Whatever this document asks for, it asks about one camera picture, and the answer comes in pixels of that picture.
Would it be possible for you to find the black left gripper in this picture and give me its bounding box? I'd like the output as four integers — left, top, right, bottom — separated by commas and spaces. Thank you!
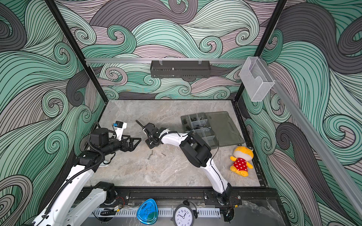
101, 134, 140, 156

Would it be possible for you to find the white slotted cable duct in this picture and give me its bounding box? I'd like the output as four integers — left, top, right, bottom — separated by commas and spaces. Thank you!
93, 207, 222, 218

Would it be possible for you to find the yellow red plush toy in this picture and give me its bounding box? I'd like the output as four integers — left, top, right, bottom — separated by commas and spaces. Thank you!
230, 146, 254, 177

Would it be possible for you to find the black wall shelf tray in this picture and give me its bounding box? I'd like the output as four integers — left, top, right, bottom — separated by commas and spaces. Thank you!
150, 60, 211, 79

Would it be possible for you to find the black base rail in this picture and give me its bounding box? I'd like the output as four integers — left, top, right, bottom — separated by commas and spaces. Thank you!
115, 186, 279, 205

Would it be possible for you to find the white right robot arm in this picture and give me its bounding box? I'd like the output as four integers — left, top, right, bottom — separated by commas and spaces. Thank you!
136, 120, 232, 205

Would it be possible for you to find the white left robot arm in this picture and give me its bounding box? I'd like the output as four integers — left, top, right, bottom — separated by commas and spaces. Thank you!
30, 121, 141, 226

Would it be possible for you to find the small analog alarm clock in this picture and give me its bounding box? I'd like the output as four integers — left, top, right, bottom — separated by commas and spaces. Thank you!
171, 200, 199, 226

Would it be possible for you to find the clear acrylic wall holder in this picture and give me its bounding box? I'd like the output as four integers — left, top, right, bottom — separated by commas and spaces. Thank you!
239, 56, 275, 102

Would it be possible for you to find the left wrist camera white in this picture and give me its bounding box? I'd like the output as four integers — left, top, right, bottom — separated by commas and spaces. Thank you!
113, 121, 127, 141

